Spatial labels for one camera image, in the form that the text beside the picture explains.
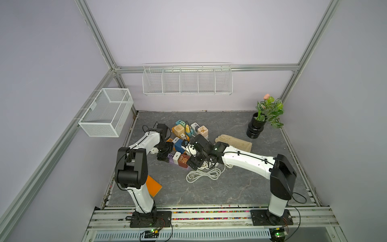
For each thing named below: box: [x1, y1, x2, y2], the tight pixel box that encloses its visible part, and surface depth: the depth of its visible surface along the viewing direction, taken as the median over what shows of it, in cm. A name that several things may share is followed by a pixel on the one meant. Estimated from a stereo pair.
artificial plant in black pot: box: [246, 93, 285, 139], surface depth 91 cm
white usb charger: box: [172, 151, 181, 165], surface depth 89 cm
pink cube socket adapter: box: [197, 125, 209, 139], surface depth 101 cm
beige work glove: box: [214, 134, 253, 153], surface depth 104 cm
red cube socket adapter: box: [177, 153, 190, 169], surface depth 87 cm
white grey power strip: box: [190, 122, 201, 134], surface depth 111 cm
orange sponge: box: [146, 174, 163, 198], surface depth 86 cm
